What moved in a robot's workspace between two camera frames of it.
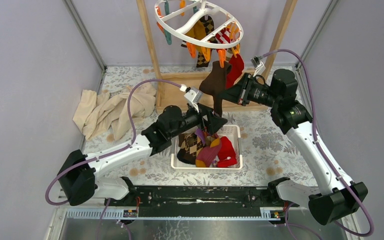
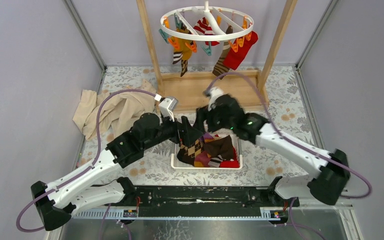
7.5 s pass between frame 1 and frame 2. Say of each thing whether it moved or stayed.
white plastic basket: stayed
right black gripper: moved
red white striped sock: moved
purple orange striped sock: moved
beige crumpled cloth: stayed
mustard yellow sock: moved
